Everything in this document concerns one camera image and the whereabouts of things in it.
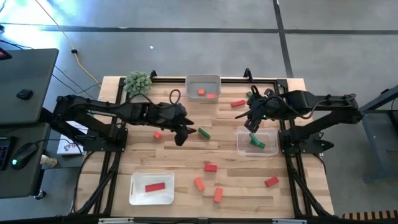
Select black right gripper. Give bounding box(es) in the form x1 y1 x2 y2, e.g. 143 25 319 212
235 95 279 134

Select white printed paper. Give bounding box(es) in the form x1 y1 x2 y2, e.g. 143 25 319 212
56 120 90 156

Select orange black striped bar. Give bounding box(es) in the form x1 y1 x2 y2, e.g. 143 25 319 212
341 209 398 221

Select black computer mouse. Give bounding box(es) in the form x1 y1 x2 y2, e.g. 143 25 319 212
11 142 39 170

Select silver metal bracket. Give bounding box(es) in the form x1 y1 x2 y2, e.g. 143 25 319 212
271 218 308 224
98 217 135 224

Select small white object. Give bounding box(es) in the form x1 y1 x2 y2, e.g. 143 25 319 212
39 154 58 168

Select green plant in white pot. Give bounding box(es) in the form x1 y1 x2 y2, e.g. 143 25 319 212
123 70 153 98

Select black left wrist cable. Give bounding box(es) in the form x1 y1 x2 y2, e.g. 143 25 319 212
169 89 182 105

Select black aluminium table frame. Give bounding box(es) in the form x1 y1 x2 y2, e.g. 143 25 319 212
70 76 336 224

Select white plastic bin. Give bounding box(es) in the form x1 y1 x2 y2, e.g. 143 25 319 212
128 171 175 207

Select black device with red light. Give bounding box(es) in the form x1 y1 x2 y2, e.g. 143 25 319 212
0 47 12 62

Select black keyboard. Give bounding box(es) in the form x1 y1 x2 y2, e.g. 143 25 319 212
0 136 12 171

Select dark grey metal stand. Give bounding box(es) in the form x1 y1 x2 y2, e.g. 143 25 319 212
359 84 398 184

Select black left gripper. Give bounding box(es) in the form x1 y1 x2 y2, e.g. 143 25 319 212
146 101 197 147

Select clear plastic bin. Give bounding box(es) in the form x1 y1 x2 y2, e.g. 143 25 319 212
236 125 280 157

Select small black device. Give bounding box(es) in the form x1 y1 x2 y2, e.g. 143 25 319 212
16 89 34 101

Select yellow cable with black plug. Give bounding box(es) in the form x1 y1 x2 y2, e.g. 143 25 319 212
33 0 103 88

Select dark grey desk top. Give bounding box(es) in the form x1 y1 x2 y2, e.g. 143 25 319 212
0 48 60 126

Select black desk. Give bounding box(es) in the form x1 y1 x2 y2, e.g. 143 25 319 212
0 122 51 200

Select grey plastic bin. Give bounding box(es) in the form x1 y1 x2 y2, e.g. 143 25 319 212
185 74 222 103

